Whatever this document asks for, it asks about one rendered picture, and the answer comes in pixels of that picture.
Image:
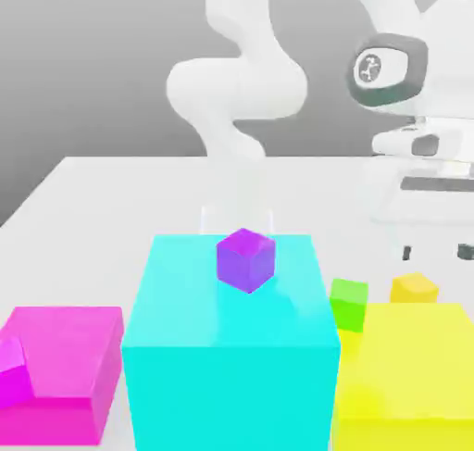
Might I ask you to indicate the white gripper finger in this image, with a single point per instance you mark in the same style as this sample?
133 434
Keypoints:
406 253
465 251

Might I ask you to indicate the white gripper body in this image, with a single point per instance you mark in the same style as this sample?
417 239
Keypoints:
426 206

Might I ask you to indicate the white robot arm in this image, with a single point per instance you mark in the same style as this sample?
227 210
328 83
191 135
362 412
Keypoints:
237 88

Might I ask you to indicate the small orange cube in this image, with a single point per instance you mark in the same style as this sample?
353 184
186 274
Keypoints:
414 288

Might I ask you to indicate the small green cube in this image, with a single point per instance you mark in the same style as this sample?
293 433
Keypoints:
348 304

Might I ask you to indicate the small purple cube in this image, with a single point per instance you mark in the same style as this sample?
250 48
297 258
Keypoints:
246 264

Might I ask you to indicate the small magenta cube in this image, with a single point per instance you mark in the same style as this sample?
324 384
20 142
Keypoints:
13 377

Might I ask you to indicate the large yellow box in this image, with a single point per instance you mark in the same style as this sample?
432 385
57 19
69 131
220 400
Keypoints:
411 369

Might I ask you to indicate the large cyan box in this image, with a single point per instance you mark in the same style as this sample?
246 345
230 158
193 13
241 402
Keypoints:
229 384

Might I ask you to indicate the large magenta box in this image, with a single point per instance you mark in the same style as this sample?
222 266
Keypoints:
70 351

